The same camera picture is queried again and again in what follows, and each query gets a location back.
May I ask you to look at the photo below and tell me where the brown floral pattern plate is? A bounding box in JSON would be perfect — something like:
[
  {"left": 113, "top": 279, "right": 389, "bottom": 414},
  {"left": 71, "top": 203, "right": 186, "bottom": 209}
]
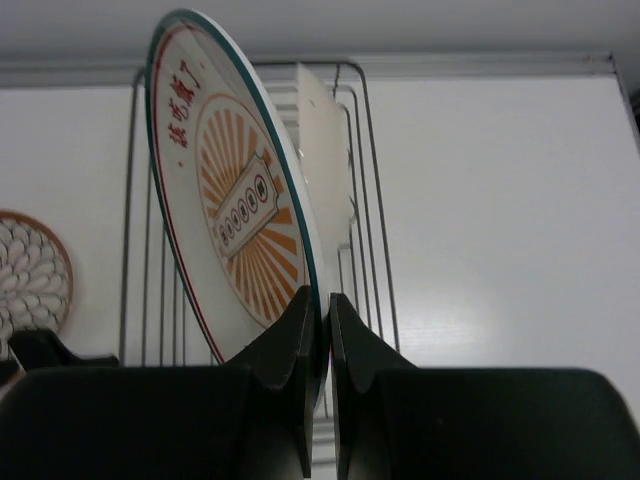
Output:
[{"left": 297, "top": 65, "right": 353, "bottom": 254}]

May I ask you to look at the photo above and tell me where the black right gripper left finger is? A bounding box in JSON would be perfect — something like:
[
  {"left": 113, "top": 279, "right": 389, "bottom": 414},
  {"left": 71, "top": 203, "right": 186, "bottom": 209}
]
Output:
[{"left": 1, "top": 287, "right": 315, "bottom": 479}]

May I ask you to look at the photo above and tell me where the black wire dish rack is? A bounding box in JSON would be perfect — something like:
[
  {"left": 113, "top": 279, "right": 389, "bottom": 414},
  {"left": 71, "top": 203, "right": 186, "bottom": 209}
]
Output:
[{"left": 118, "top": 60, "right": 401, "bottom": 451}]

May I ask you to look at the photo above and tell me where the sunburst pattern plate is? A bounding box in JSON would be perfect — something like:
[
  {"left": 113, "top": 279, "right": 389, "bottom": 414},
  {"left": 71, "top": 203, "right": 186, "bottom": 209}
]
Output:
[{"left": 143, "top": 7, "right": 332, "bottom": 413}]

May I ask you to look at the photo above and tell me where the brown lattice pattern plate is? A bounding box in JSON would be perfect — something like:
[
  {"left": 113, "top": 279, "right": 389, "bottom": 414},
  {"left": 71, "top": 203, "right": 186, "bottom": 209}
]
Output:
[{"left": 1, "top": 210, "right": 74, "bottom": 361}]

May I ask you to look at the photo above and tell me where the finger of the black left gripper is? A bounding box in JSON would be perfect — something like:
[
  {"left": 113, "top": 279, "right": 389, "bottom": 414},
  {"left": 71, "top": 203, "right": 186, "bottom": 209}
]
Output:
[{"left": 8, "top": 329, "right": 120, "bottom": 370}]

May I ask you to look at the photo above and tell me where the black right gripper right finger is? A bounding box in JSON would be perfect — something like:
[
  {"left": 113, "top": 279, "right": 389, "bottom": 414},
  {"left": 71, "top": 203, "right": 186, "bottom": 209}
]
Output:
[{"left": 329, "top": 294, "right": 639, "bottom": 479}]

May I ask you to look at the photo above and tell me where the aluminium table frame rail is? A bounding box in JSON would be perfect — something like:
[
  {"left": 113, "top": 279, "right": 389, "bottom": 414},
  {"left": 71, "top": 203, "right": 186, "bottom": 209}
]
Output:
[{"left": 1, "top": 51, "right": 618, "bottom": 88}]

